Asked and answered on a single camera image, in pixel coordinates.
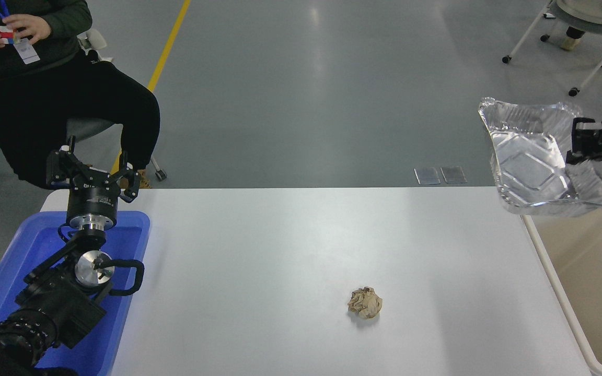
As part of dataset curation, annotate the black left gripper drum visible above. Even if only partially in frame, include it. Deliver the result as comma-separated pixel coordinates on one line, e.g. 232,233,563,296
66,180,120,222

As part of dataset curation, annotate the silver foil tray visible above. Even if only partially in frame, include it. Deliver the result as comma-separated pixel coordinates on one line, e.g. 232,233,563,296
478,97,602,217

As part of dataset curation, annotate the seated person's left hand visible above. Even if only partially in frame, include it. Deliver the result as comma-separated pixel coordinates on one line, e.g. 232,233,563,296
2,14,52,46

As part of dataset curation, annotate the blue plastic tray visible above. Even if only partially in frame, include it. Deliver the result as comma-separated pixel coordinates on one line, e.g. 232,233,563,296
0,211,151,376

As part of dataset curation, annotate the seated person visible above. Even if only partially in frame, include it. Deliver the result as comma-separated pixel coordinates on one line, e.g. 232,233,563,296
0,0,161,191

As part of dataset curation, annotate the large pale bin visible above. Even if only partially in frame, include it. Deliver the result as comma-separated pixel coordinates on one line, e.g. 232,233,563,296
522,191,602,376

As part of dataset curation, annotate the white badge card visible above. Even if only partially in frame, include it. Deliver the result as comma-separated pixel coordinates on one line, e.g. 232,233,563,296
13,38,40,65

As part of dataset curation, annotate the crumpled tan paper ball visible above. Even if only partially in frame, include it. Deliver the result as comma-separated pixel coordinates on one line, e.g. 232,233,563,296
347,286,384,320

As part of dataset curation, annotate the white wheeled chair frame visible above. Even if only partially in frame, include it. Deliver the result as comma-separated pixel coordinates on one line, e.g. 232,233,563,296
502,0,602,98

